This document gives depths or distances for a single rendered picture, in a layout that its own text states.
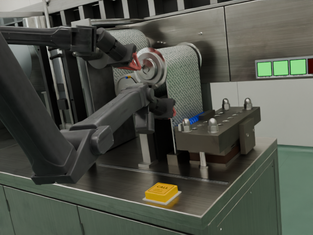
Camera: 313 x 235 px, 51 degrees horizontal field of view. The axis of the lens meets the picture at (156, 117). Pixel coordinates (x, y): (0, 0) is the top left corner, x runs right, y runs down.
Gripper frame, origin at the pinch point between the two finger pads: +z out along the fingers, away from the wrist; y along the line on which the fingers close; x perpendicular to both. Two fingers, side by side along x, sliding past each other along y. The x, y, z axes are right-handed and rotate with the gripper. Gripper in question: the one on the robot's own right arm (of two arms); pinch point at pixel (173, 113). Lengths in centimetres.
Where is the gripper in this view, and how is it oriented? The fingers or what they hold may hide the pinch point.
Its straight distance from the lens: 118.4
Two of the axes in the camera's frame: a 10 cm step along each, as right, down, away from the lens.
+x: 1.4, -9.8, 1.4
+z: 5.7, 2.0, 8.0
